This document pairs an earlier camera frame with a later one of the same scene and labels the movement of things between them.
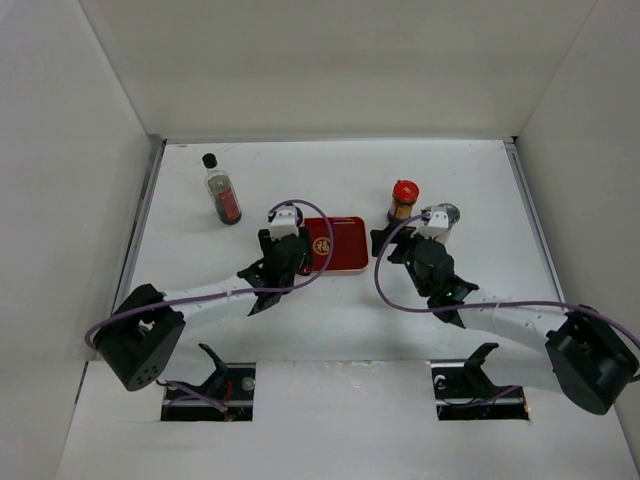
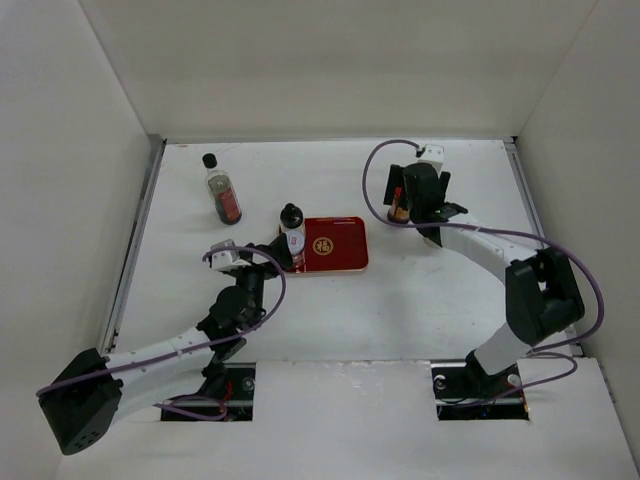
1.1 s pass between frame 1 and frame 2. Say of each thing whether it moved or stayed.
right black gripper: moved
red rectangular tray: stayed
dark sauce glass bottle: stayed
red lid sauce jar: stayed
